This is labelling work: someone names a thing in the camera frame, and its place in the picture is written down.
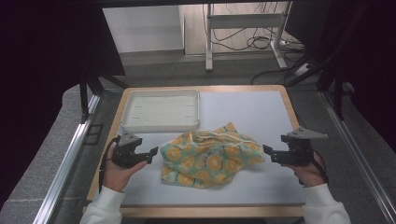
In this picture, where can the person's left hand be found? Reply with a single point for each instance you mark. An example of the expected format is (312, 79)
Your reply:
(116, 177)

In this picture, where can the white plastic tray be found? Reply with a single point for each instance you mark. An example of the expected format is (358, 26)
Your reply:
(162, 110)

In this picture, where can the aluminium rail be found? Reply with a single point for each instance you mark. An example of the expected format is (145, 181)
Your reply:
(65, 168)
(358, 149)

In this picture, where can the white table mat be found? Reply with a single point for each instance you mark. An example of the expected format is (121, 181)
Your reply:
(249, 112)

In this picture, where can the dark curtain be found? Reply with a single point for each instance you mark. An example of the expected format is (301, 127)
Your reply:
(46, 62)
(367, 46)

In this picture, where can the person's right hand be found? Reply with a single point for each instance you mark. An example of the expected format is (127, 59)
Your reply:
(309, 175)

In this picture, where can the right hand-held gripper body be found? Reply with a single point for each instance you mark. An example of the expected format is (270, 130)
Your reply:
(297, 154)

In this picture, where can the black floor bracket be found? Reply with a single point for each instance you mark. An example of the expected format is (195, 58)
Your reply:
(93, 134)

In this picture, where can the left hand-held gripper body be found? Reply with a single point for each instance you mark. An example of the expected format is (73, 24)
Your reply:
(124, 155)

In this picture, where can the black metal stand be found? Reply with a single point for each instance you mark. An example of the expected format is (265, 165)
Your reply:
(330, 77)
(90, 90)

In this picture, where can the white metal desk frame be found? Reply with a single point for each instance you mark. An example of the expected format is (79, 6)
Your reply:
(243, 21)

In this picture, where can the white power strip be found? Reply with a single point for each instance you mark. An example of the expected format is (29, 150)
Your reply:
(302, 70)

